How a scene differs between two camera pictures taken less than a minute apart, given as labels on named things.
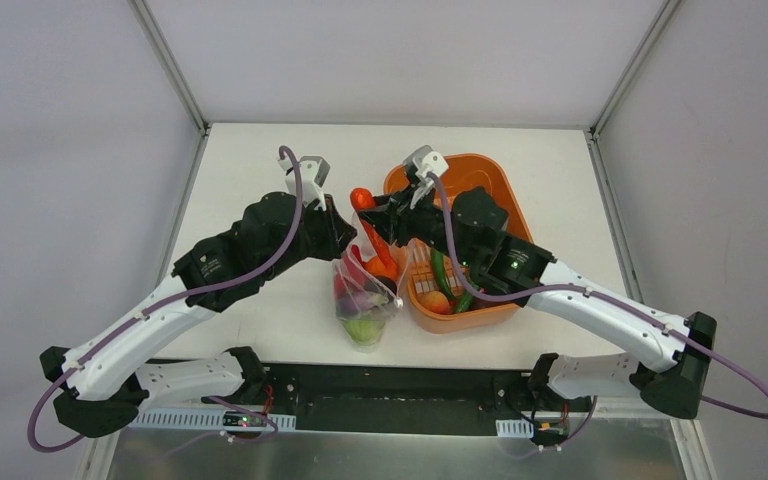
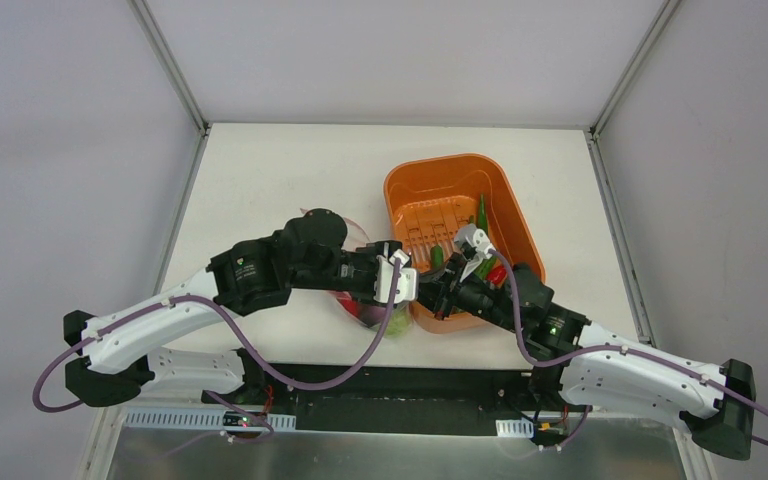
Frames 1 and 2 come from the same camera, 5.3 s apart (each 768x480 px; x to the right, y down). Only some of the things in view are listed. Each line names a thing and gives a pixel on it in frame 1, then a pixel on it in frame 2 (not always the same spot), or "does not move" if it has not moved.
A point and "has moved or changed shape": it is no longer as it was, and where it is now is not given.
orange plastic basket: x=440 y=300 does not move
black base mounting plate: x=427 y=398 does not move
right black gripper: x=397 y=216 -> x=455 y=285
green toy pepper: x=440 y=271 does not move
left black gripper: x=330 y=226 -> x=371 y=273
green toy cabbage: x=364 y=330 -> x=399 y=324
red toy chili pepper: x=355 y=263 has moved or changed shape
